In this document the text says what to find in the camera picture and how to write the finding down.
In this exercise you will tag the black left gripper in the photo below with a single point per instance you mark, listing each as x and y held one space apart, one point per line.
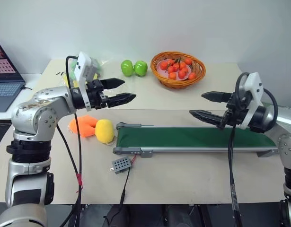
96 98

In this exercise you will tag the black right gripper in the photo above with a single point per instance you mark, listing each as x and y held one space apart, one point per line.
235 111

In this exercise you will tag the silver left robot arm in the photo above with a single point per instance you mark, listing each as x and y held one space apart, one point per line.
41 111

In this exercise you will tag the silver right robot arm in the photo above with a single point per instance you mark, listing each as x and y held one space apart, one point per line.
286 142

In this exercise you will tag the green conveyor belt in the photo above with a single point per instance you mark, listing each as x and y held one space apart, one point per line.
183 137

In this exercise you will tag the green toy apple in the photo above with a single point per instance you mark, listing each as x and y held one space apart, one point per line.
141 68
127 68

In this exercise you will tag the clear bag of toys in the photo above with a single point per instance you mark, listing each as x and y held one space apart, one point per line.
99 68

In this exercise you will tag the small orange mandarin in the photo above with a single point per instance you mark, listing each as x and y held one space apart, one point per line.
184 70
163 65
188 61
171 69
192 75
173 75
176 67
170 62
181 65
181 74

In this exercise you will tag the yellow plush toy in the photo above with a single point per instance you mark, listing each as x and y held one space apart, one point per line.
104 130

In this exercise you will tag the orange wicker basket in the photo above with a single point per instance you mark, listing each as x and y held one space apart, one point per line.
178 84

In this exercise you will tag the orange plush toy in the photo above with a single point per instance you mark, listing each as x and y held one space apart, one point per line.
83 126

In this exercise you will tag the pink plate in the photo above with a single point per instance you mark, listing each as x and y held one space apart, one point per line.
163 72

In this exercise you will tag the grey perforated control box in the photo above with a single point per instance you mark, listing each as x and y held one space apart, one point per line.
120 165

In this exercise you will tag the dark laptop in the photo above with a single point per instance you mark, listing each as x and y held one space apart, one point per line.
4 78

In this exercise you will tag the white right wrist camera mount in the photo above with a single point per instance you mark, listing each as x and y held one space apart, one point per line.
253 94

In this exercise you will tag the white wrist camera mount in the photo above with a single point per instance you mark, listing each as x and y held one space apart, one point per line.
253 94
83 62

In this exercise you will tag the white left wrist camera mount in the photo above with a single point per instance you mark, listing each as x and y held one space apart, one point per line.
83 62

